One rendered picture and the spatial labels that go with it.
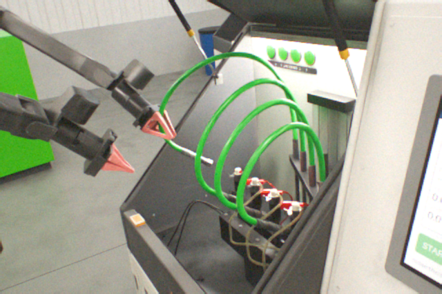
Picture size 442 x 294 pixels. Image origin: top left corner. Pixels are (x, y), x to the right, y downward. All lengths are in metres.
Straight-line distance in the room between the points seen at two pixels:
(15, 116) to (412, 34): 0.72
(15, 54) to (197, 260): 3.24
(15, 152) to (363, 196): 3.84
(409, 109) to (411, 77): 0.05
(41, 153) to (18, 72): 0.79
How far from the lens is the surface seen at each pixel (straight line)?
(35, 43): 1.32
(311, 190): 1.09
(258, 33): 1.38
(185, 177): 1.45
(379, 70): 0.81
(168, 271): 1.12
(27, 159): 4.44
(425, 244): 0.77
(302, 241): 0.87
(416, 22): 0.78
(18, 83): 4.28
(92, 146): 0.96
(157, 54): 7.96
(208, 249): 1.37
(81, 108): 0.93
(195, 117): 1.40
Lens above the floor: 1.62
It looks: 22 degrees down
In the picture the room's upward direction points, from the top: 6 degrees counter-clockwise
